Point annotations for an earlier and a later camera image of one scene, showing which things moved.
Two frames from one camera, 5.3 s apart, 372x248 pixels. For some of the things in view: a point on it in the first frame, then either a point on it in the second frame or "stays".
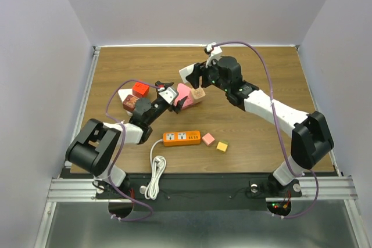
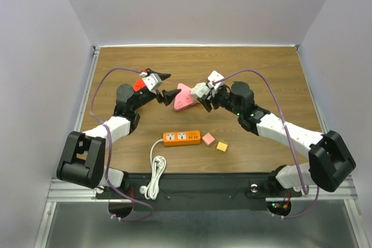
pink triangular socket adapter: x=184 y=91 stays
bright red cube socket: x=140 y=90 stays
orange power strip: x=185 y=137 stays
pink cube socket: x=208 y=139 stays
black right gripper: x=198 y=70 to x=213 y=100
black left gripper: x=177 y=108 to x=169 y=96
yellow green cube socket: x=222 y=146 stays
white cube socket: x=185 y=71 to x=199 y=90
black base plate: x=197 y=192 stays
